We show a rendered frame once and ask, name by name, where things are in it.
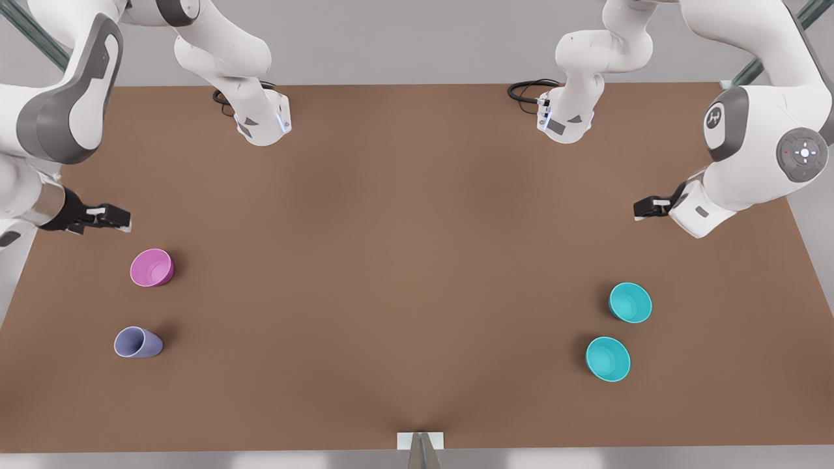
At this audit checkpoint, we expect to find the pink bowl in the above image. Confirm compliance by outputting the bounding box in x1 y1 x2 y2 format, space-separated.
130 248 175 288

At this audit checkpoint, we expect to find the teal bowl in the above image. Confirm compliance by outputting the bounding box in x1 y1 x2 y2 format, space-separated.
608 282 653 324
585 336 631 383

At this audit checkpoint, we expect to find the lavender blue cup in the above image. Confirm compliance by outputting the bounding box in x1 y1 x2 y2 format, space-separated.
114 326 164 360

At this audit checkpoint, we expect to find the black cable loop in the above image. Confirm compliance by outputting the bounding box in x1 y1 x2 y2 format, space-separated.
212 81 277 118
508 79 562 117

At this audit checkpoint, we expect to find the silver frame post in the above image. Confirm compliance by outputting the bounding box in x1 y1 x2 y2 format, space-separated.
0 0 72 72
397 431 445 469
720 0 834 90

